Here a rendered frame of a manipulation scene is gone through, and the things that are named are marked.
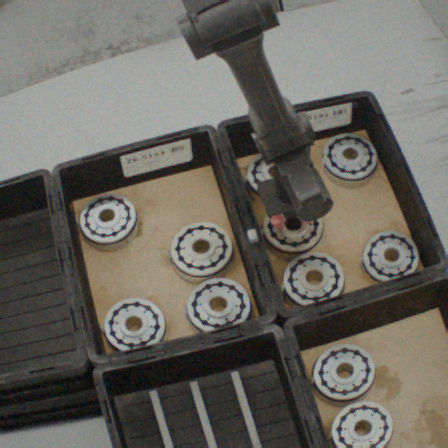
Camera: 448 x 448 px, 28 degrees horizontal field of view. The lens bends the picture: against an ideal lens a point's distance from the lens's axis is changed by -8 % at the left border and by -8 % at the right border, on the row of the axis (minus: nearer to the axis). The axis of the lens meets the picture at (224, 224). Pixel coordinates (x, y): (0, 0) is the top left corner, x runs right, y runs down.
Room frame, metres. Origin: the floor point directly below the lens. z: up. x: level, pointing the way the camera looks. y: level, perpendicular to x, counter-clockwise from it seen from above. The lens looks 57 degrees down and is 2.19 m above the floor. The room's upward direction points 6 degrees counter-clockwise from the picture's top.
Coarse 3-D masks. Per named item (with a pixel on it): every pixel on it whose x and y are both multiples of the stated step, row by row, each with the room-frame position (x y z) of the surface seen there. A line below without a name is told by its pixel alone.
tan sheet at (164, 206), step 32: (128, 192) 0.98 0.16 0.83; (160, 192) 0.97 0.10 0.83; (192, 192) 0.96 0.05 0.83; (160, 224) 0.91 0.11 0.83; (224, 224) 0.89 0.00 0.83; (96, 256) 0.85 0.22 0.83; (128, 256) 0.85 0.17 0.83; (160, 256) 0.84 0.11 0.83; (96, 288) 0.79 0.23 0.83; (128, 288) 0.78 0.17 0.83; (160, 288) 0.78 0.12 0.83; (192, 288) 0.77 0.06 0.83
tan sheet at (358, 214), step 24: (240, 168) 1.00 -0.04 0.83; (336, 192) 0.93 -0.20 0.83; (360, 192) 0.93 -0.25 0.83; (384, 192) 0.92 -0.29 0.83; (264, 216) 0.90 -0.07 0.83; (336, 216) 0.88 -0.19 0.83; (360, 216) 0.88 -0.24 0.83; (384, 216) 0.87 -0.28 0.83; (336, 240) 0.83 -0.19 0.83; (360, 240) 0.83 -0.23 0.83; (360, 264) 0.78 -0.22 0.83
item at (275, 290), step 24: (336, 96) 1.07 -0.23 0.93; (360, 96) 1.07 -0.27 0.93; (240, 120) 1.03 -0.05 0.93; (384, 120) 1.01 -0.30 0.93; (408, 168) 0.90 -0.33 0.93; (240, 192) 0.88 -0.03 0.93; (432, 240) 0.75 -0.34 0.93; (264, 264) 0.75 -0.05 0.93; (360, 288) 0.68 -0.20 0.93; (384, 288) 0.67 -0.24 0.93; (288, 312) 0.66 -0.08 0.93
